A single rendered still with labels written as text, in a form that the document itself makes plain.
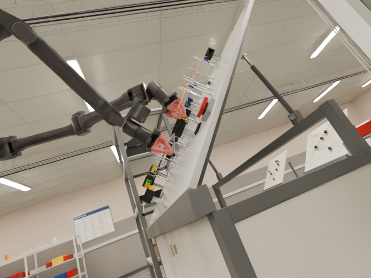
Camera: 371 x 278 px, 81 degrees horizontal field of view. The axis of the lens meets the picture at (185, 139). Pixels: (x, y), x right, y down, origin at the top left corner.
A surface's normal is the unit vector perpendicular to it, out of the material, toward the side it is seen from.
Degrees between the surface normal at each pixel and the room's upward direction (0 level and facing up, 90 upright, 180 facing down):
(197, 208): 90
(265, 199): 90
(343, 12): 90
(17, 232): 90
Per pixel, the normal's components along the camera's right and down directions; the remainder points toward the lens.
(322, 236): 0.24, -0.44
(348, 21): -0.93, 0.29
